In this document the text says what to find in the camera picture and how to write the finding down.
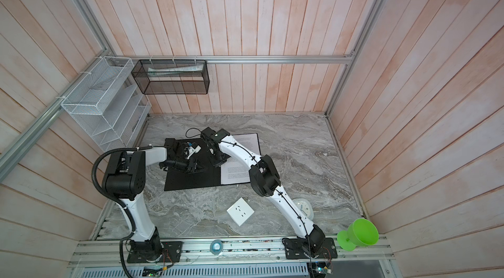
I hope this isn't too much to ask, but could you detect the aluminium mounting rail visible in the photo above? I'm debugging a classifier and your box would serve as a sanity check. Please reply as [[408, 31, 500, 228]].
[[68, 236, 395, 268]]

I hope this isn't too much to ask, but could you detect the black wire mesh basket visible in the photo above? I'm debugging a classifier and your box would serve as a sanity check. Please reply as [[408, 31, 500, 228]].
[[132, 59, 210, 95]]

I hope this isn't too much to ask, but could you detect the blue folder black inside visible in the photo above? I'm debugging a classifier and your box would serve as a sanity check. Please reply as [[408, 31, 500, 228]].
[[163, 133, 263, 192]]

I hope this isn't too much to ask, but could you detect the blue tape roll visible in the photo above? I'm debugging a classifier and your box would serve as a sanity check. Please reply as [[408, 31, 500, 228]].
[[209, 239, 223, 255]]

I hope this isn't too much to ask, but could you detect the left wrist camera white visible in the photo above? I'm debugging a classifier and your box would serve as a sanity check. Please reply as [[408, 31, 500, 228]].
[[184, 143, 201, 159]]

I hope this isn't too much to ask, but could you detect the green plastic funnel cup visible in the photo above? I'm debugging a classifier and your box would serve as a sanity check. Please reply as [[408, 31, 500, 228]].
[[337, 218, 379, 251]]

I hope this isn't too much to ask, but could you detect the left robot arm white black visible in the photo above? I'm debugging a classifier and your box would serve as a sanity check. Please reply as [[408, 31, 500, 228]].
[[94, 139, 203, 263]]

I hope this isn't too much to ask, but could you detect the white wire mesh shelf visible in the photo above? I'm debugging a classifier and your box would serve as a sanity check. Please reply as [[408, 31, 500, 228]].
[[62, 57, 151, 151]]

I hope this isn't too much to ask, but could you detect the white wall socket plate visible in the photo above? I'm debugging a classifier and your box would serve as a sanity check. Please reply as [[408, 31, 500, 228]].
[[227, 198, 255, 226]]

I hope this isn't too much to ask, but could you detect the horizontal aluminium frame bar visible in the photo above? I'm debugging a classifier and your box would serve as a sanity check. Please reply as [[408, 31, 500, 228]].
[[126, 55, 353, 64]]

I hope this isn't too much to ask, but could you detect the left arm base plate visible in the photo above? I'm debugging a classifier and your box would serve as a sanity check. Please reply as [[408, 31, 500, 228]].
[[127, 241, 183, 264]]

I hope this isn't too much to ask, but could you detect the printed paper sheet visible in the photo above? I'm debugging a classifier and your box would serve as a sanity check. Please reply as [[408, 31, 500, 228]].
[[220, 133, 261, 185]]

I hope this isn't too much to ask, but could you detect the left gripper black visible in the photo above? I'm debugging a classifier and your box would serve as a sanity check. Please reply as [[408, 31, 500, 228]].
[[161, 156, 207, 174]]

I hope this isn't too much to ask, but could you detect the white oval alarm clock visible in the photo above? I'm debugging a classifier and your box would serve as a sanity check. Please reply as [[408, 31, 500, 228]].
[[293, 198, 314, 220]]

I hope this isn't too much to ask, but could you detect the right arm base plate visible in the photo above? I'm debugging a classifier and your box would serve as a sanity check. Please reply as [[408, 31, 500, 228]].
[[282, 237, 338, 260]]

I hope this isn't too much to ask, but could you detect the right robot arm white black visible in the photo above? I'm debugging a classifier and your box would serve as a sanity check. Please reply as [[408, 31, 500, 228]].
[[200, 127, 326, 258]]

